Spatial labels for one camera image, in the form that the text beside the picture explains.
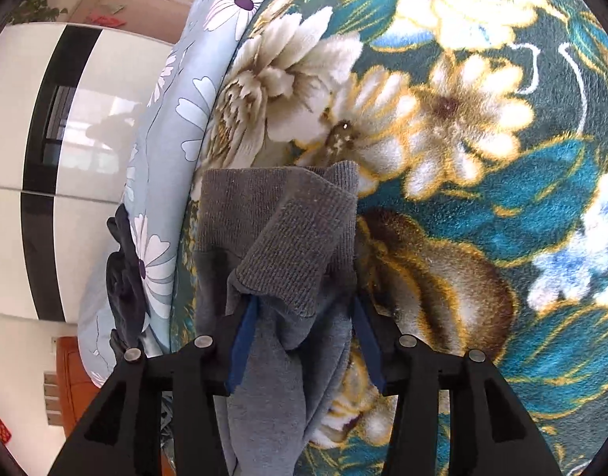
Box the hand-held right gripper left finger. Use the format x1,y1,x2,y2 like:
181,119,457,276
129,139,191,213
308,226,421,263
48,297,260,476

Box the black garment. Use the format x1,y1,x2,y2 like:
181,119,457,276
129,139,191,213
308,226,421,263
106,203,151,353

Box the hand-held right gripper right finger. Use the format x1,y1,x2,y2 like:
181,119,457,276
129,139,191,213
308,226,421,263
352,292,563,476

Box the light blue floral duvet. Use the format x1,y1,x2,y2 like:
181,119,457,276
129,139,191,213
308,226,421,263
78,0,290,388

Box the green potted plant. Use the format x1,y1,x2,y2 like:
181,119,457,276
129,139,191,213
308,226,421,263
9,0,69,25

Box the white glossy wardrobe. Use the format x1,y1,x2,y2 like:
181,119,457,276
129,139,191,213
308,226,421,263
0,22,176,323

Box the grey knit sweater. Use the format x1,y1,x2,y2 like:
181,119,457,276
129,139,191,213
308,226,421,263
192,160,360,476

